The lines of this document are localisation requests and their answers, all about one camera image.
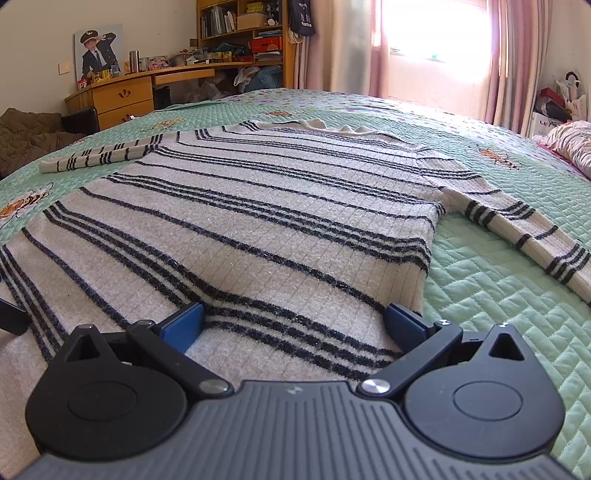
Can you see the brown jacket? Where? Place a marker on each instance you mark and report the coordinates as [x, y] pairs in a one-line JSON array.
[[27, 138]]

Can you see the clear plastic bag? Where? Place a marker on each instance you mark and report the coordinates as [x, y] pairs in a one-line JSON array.
[[207, 90]]

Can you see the white plastic bag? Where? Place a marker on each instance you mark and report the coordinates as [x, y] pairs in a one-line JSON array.
[[572, 94]]

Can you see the window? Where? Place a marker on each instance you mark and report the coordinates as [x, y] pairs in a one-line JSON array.
[[434, 27]]

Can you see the wooden bookshelf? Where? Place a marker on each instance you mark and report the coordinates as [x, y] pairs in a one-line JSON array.
[[244, 27]]

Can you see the metal thermos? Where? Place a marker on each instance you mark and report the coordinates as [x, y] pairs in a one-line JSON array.
[[134, 62]]

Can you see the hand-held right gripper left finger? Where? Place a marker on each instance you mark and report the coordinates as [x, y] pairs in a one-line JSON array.
[[184, 328]]

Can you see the blue bag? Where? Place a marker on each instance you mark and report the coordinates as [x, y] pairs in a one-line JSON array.
[[263, 79]]

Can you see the white wall switch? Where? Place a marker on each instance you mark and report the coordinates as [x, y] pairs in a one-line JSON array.
[[65, 68]]

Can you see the wall poster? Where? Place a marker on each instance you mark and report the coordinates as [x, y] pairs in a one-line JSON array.
[[99, 53]]

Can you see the striped white sweater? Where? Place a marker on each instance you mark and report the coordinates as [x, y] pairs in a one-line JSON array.
[[277, 221]]

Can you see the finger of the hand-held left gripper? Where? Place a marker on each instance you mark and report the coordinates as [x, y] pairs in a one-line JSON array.
[[11, 318]]

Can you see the green bee-print bedspread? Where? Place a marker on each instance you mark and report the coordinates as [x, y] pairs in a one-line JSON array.
[[485, 286]]

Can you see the wooden desk with drawers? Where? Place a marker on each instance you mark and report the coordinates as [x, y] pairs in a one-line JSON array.
[[124, 94]]

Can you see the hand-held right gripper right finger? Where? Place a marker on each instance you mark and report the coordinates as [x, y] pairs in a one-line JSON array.
[[406, 327]]

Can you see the floral duvet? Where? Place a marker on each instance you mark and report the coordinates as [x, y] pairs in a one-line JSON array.
[[572, 143]]

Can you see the white cardboard box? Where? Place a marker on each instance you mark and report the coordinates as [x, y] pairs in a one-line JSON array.
[[542, 124]]

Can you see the navy tote bag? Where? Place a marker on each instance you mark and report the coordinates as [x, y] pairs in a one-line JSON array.
[[302, 18]]

